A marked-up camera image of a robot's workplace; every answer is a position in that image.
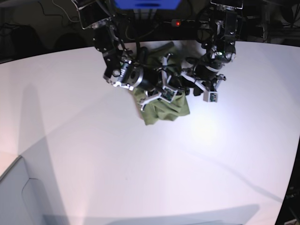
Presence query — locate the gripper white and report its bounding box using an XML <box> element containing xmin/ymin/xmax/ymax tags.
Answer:
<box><xmin>178</xmin><ymin>73</ymin><xmax>226</xmax><ymax>103</ymax></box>
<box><xmin>139</xmin><ymin>53</ymin><xmax>176</xmax><ymax>111</ymax></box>

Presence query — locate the green T-shirt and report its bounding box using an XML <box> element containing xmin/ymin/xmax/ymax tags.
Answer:
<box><xmin>131</xmin><ymin>42</ymin><xmax>190</xmax><ymax>125</ymax></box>

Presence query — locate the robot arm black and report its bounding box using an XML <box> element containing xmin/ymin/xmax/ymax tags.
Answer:
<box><xmin>73</xmin><ymin>0</ymin><xmax>178</xmax><ymax>110</ymax></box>
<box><xmin>182</xmin><ymin>0</ymin><xmax>243</xmax><ymax>103</ymax></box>

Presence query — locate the black power strip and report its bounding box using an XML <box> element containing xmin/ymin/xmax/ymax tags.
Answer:
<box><xmin>171</xmin><ymin>19</ymin><xmax>209</xmax><ymax>29</ymax></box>

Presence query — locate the blue box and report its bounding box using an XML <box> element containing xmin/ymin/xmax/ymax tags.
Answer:
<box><xmin>114</xmin><ymin>0</ymin><xmax>180</xmax><ymax>10</ymax></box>

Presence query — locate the white cable on floor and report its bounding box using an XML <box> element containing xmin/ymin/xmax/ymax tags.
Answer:
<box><xmin>52</xmin><ymin>0</ymin><xmax>80</xmax><ymax>23</ymax></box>

